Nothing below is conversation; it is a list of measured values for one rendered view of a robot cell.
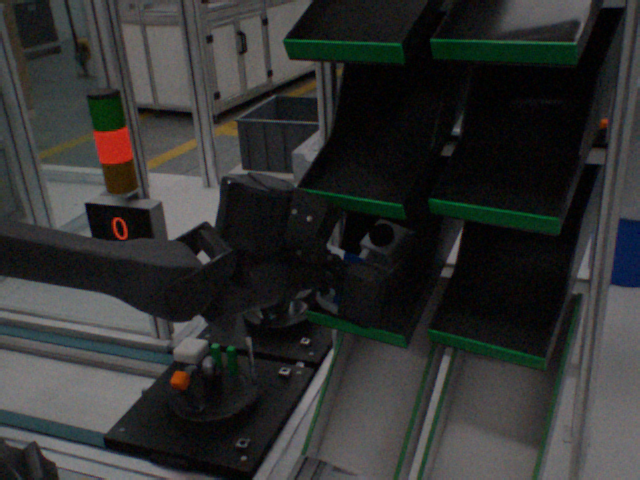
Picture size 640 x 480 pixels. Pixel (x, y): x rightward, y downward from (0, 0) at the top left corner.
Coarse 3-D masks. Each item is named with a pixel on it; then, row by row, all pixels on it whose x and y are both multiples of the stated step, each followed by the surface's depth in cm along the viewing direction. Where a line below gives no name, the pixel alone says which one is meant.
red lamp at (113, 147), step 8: (96, 136) 106; (104, 136) 105; (112, 136) 106; (120, 136) 106; (128, 136) 108; (96, 144) 107; (104, 144) 106; (112, 144) 106; (120, 144) 107; (128, 144) 108; (104, 152) 107; (112, 152) 107; (120, 152) 107; (128, 152) 108; (104, 160) 107; (112, 160) 107; (120, 160) 107
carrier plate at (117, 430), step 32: (160, 384) 113; (288, 384) 110; (128, 416) 106; (160, 416) 105; (256, 416) 104; (288, 416) 105; (128, 448) 101; (160, 448) 99; (192, 448) 99; (224, 448) 98; (256, 448) 98
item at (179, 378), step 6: (180, 372) 98; (186, 372) 99; (192, 372) 99; (174, 378) 97; (180, 378) 97; (186, 378) 97; (174, 384) 97; (180, 384) 96; (186, 384) 97; (180, 390) 99; (186, 390) 98; (192, 390) 100; (186, 396) 99; (192, 396) 100; (192, 402) 100; (198, 402) 102; (192, 408) 102
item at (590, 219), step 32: (576, 192) 89; (480, 224) 88; (576, 224) 85; (480, 256) 86; (512, 256) 85; (544, 256) 84; (576, 256) 78; (448, 288) 82; (480, 288) 83; (512, 288) 82; (544, 288) 81; (448, 320) 81; (480, 320) 80; (512, 320) 79; (544, 320) 78; (480, 352) 77; (512, 352) 74; (544, 352) 73
